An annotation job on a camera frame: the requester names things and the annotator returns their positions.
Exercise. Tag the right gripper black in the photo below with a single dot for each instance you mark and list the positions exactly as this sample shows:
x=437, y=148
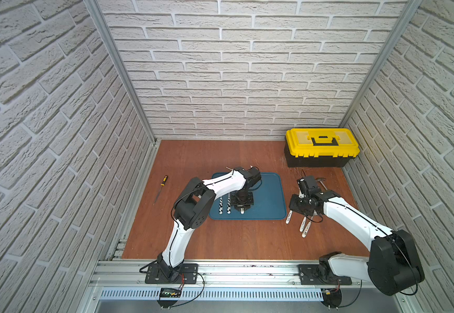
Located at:
x=293, y=205

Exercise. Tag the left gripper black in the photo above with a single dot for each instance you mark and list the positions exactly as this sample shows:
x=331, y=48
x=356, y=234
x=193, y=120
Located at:
x=242, y=199

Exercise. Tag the spoon cow pattern handle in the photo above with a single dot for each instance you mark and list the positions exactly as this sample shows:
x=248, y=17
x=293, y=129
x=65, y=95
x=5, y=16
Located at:
x=229, y=205

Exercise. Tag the fork cow pattern handle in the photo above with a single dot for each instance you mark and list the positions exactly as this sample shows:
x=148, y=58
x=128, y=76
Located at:
x=221, y=206

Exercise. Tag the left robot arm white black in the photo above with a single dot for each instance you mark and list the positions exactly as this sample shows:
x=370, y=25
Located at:
x=191, y=209

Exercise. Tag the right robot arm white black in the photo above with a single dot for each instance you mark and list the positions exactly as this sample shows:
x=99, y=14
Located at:
x=393, y=264

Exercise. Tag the teal plastic tray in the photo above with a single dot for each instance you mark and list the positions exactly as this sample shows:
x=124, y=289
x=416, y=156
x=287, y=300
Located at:
x=269, y=202

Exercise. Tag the yellow black toolbox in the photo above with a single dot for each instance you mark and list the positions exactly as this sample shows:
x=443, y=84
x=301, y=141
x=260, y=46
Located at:
x=319, y=148

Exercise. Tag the right controller board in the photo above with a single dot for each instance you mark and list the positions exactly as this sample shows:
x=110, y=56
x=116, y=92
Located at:
x=332, y=299

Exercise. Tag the controller board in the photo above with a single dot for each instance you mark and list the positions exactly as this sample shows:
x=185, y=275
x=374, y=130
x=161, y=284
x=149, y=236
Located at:
x=168, y=297
x=332, y=299

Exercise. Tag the left controller board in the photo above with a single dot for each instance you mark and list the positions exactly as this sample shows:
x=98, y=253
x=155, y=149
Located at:
x=168, y=297

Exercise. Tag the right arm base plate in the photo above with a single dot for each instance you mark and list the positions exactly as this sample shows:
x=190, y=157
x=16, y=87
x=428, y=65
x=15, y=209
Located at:
x=320, y=275

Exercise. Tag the screwdriver yellow black handle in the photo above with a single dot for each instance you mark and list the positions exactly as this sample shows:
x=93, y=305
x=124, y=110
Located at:
x=162, y=184

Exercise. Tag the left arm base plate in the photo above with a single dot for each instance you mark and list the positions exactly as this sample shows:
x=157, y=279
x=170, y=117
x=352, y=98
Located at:
x=186, y=273

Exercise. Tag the aluminium frame rail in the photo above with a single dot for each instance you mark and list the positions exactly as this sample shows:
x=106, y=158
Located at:
x=217, y=273

